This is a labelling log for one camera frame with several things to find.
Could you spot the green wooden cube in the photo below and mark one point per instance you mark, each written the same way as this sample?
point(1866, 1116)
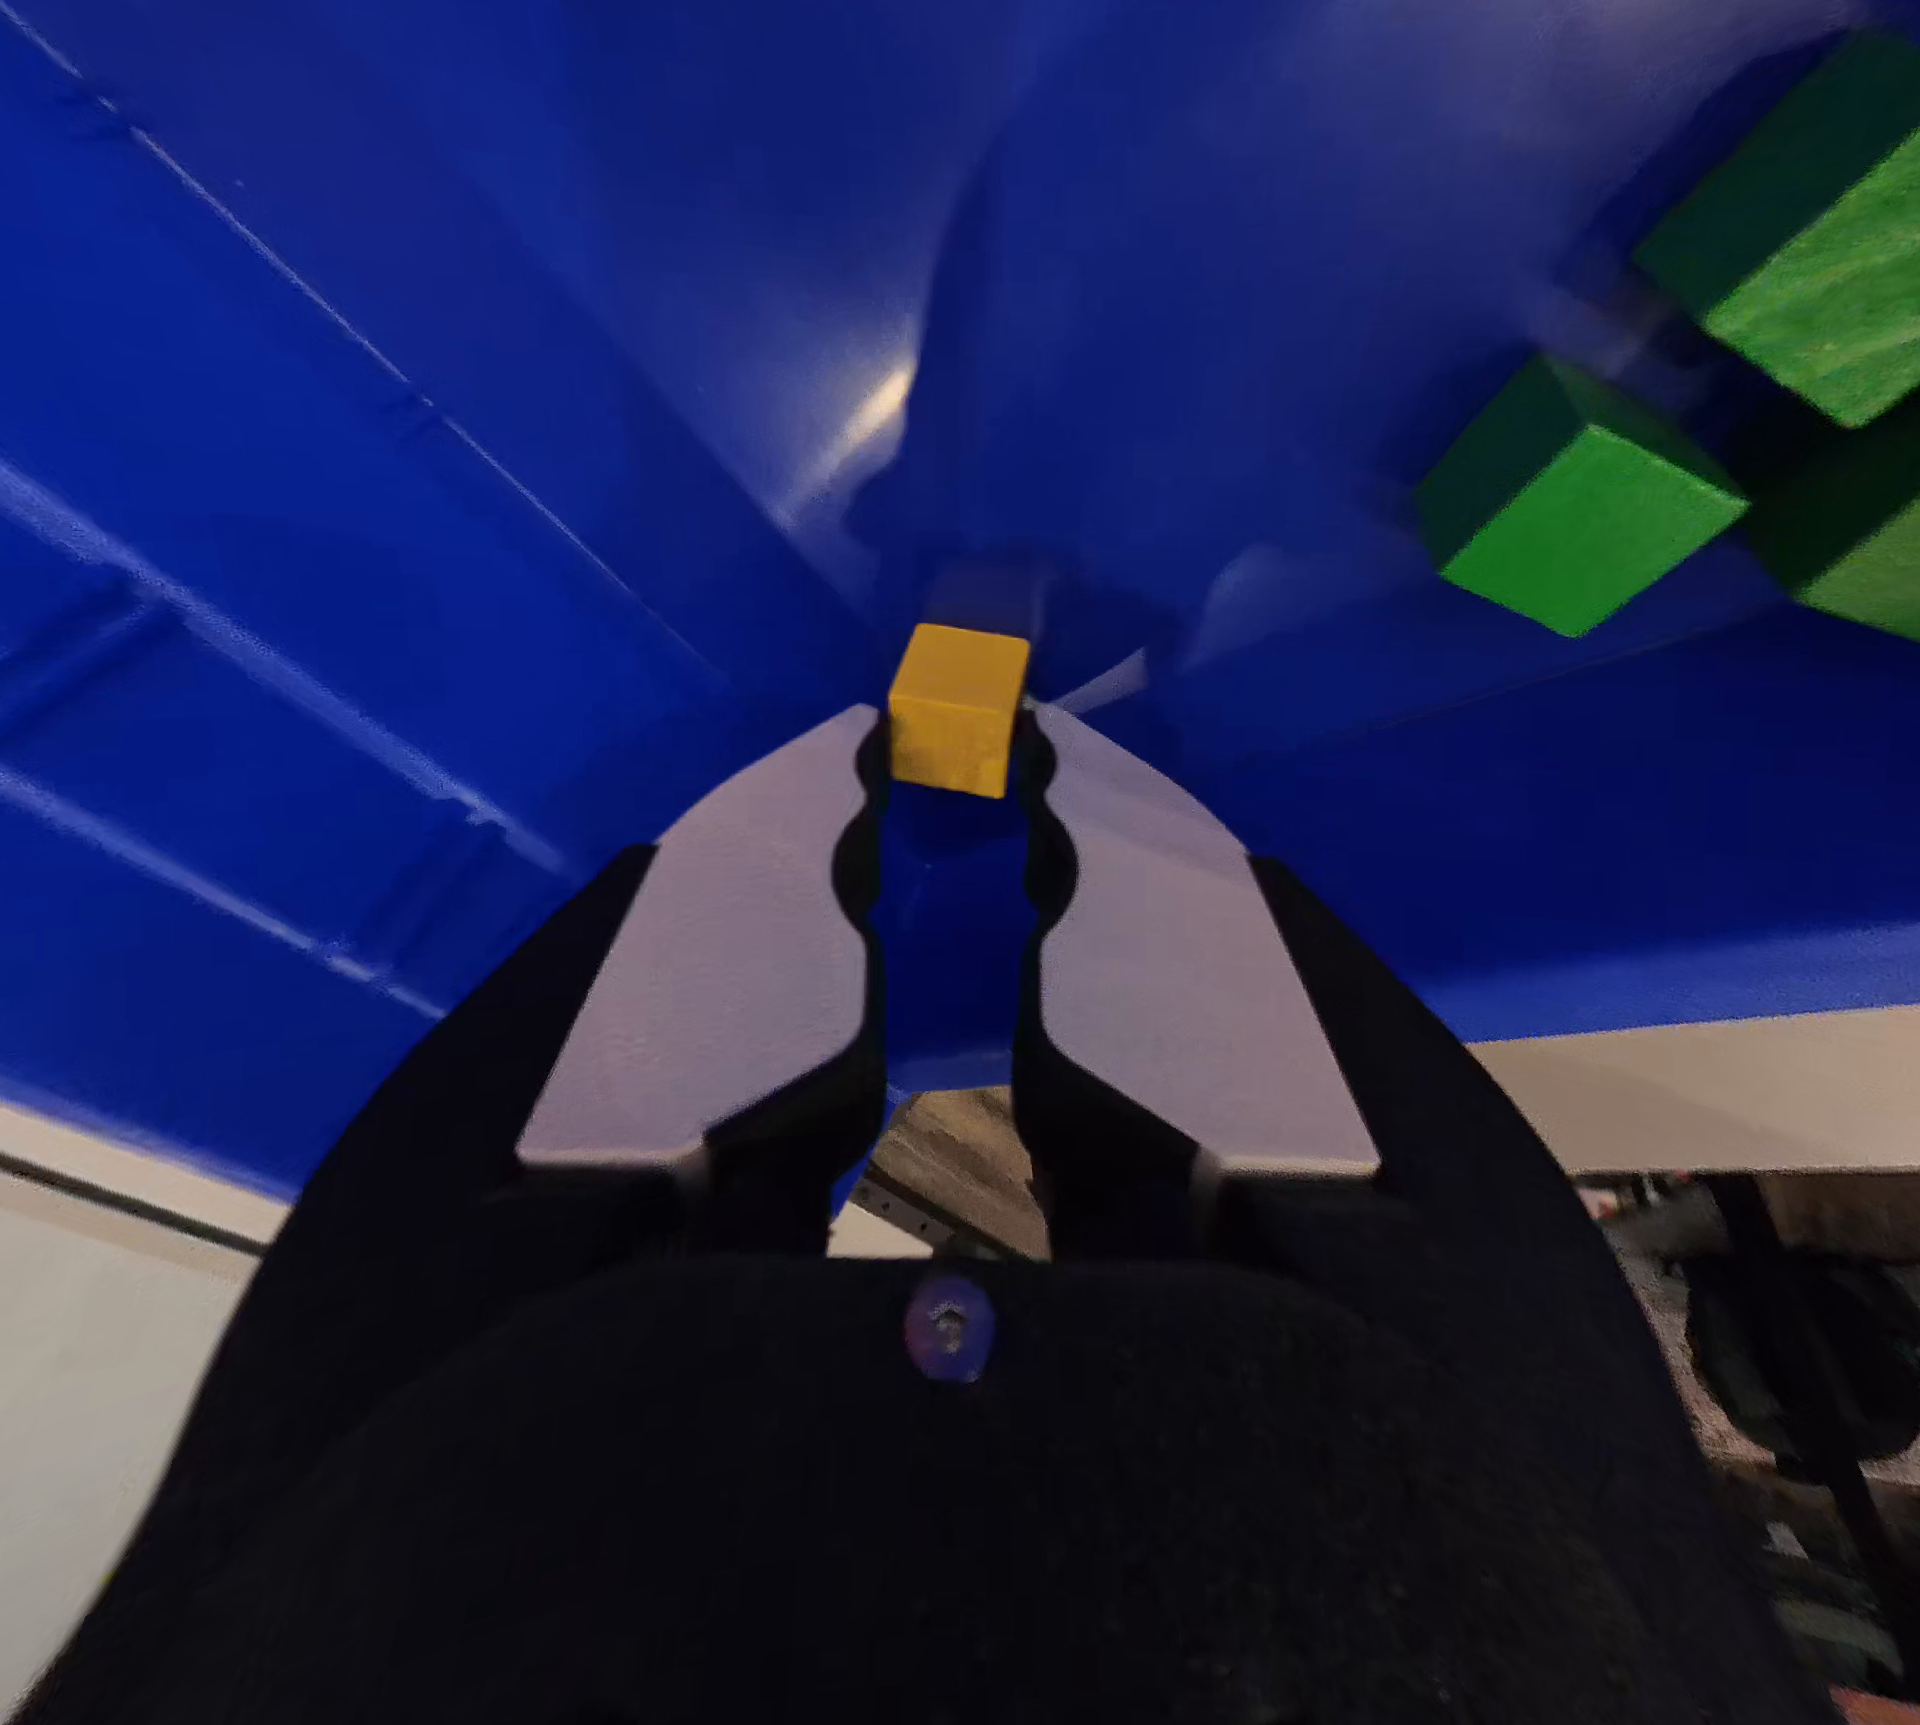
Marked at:
point(1869, 554)
point(1591, 524)
point(1815, 271)

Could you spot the black chair base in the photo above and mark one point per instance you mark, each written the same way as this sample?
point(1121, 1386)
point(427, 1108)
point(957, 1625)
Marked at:
point(1800, 1348)

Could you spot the blue plastic bin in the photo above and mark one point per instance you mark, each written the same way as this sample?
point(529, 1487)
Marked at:
point(450, 255)

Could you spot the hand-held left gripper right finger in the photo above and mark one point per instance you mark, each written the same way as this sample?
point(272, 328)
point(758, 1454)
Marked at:
point(1201, 1005)

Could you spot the yellow wooden cube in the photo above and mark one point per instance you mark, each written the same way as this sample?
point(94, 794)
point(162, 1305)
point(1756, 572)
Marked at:
point(953, 720)

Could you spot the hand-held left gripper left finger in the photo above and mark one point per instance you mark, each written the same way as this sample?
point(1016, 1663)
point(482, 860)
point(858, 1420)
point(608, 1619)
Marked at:
point(704, 1005)

